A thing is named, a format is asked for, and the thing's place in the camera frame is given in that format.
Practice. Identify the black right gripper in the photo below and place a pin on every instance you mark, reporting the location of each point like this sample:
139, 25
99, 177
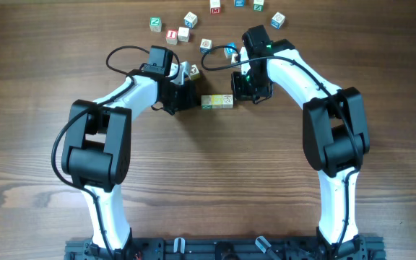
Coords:
238, 94

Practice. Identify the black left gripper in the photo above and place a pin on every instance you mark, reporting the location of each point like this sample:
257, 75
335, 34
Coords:
191, 102

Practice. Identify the green z block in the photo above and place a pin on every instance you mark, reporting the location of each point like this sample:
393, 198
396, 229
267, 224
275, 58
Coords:
258, 5
206, 102

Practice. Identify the plain wood picture block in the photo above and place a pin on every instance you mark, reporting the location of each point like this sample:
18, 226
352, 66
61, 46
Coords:
227, 101

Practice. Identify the brown circle block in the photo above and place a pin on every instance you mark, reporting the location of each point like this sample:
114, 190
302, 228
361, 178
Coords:
194, 73

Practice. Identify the yellow animal block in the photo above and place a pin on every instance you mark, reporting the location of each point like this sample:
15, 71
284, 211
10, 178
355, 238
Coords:
216, 101

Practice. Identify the blue L block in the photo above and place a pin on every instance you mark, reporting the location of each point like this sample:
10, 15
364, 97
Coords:
205, 45

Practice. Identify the green V block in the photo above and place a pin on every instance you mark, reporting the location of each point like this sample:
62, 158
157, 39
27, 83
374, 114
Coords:
215, 6

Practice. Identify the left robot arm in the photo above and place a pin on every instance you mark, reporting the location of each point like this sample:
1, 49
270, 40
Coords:
97, 145

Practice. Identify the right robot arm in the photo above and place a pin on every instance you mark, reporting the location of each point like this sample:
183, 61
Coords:
335, 132

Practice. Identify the yellow K block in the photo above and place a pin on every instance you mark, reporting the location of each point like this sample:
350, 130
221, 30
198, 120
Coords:
234, 58

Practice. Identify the blue striped H block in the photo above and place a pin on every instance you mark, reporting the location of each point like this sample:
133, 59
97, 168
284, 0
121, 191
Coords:
229, 50

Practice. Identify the red I block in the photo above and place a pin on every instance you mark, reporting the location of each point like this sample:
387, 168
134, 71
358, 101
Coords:
172, 37

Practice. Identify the pale pink block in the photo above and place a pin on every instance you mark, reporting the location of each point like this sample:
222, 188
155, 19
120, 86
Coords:
183, 34

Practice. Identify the blue block far right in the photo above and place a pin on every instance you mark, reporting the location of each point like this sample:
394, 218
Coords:
278, 20

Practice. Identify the blue white back block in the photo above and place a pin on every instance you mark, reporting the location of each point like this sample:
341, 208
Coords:
190, 20

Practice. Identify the teal green N block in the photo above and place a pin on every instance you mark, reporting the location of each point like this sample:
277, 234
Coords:
155, 24

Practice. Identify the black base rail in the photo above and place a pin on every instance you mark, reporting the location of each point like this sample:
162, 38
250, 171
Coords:
359, 248

